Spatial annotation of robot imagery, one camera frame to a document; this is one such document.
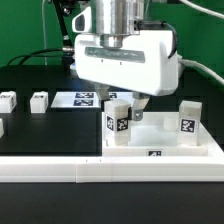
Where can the white marker plate with tags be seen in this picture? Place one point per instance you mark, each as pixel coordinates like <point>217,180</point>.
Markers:
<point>86,99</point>

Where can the white square table top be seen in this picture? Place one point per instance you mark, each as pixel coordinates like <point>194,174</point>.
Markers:
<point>157,135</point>

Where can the white L-shaped obstacle fence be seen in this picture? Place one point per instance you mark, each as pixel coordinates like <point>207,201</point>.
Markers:
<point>115,169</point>

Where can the white block at left edge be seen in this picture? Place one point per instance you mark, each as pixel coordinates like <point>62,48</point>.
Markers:
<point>1,128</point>

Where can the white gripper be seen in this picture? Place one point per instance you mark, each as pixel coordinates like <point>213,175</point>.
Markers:
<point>142,65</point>

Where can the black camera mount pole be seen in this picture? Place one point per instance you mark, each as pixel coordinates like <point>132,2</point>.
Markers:
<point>64,8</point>

